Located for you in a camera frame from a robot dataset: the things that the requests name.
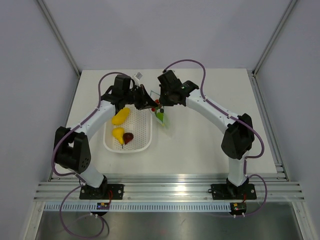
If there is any right aluminium frame post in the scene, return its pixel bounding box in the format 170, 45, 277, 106
252, 0, 300, 77

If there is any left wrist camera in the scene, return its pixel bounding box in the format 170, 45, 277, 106
134, 72, 143, 81

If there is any yellow toy pear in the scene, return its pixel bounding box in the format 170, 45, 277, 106
112, 127, 125, 148

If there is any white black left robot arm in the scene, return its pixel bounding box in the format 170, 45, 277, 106
51, 71, 157, 200

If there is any red cherry tomatoes sprig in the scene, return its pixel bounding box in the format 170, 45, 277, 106
151, 99, 165, 114

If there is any dark red toy fruit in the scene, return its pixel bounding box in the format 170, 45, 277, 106
123, 132, 134, 145

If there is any small circuit board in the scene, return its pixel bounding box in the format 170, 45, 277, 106
96, 202, 110, 211
230, 202, 247, 218

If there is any left small circuit board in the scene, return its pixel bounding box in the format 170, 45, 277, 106
96, 202, 110, 211

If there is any aluminium frame post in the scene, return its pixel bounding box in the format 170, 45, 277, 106
35, 0, 81, 79
252, 0, 300, 77

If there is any white perforated plastic basket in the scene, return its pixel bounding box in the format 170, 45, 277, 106
103, 105, 152, 153

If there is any clear teal-zipper zip bag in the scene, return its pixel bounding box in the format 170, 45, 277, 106
149, 90, 175, 138

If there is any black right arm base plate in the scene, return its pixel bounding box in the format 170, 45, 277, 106
208, 183, 257, 200

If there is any white slotted cable duct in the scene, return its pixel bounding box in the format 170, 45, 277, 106
44, 202, 231, 213

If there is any aluminium mounting rail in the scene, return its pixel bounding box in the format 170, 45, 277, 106
33, 173, 305, 202

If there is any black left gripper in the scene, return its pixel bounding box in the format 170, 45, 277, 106
123, 84, 158, 111

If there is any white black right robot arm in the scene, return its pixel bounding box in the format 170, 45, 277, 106
158, 70, 255, 199

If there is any left aluminium frame post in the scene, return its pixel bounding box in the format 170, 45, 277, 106
35, 0, 81, 79

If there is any green toy pepper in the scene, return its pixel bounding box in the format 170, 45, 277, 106
155, 112, 170, 127

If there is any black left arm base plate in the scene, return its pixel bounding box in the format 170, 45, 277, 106
79, 183, 124, 200

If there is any right small circuit board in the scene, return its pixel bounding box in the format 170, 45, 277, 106
230, 202, 247, 218

